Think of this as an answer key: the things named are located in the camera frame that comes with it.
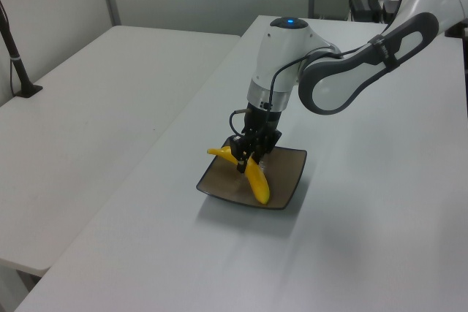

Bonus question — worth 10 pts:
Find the black strap on arm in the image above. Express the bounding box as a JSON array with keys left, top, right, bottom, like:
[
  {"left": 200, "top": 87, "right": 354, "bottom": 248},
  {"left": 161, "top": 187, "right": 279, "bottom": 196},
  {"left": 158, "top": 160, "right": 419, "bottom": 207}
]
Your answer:
[{"left": 371, "top": 33, "right": 399, "bottom": 72}]

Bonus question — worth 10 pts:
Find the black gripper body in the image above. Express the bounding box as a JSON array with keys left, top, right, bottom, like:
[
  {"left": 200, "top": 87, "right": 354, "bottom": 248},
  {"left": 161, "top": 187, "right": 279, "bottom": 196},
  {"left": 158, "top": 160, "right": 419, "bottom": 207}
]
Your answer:
[{"left": 241, "top": 104, "right": 283, "bottom": 156}]

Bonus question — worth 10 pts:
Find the brown square ceramic plate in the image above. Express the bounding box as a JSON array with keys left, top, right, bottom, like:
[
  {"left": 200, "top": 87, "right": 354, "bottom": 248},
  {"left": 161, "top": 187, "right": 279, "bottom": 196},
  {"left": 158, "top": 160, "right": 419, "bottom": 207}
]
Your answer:
[{"left": 195, "top": 139, "right": 307, "bottom": 211}]

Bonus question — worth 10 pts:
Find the black device box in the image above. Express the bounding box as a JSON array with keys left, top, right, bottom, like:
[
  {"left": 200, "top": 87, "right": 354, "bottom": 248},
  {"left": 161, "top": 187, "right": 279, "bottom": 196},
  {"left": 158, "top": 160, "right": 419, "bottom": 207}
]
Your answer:
[{"left": 348, "top": 0, "right": 382, "bottom": 23}]

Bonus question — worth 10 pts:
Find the black camera pole with base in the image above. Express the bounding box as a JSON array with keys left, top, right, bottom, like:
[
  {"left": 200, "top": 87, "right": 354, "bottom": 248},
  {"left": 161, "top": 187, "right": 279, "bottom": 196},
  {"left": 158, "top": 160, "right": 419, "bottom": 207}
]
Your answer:
[{"left": 0, "top": 0, "right": 44, "bottom": 99}]

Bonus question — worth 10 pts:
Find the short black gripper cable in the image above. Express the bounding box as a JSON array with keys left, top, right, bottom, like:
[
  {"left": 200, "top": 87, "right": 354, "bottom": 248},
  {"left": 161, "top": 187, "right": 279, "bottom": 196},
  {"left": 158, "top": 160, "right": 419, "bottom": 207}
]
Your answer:
[{"left": 229, "top": 107, "right": 254, "bottom": 137}]

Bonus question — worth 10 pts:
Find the white side table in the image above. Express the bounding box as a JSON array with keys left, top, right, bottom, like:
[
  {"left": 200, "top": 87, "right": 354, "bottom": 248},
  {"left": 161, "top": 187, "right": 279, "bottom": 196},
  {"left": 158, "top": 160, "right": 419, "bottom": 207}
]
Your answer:
[{"left": 0, "top": 25, "right": 242, "bottom": 278}]

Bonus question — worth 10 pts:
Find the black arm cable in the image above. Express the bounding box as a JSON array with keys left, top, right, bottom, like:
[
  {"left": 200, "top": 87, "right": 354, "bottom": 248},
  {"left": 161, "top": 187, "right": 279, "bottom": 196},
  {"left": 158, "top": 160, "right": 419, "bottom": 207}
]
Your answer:
[{"left": 268, "top": 37, "right": 382, "bottom": 112}]

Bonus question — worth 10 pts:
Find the yellow banana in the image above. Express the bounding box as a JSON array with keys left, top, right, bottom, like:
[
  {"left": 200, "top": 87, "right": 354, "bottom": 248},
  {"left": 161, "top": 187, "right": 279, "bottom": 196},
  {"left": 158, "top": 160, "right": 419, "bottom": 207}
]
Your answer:
[{"left": 206, "top": 145, "right": 271, "bottom": 205}]

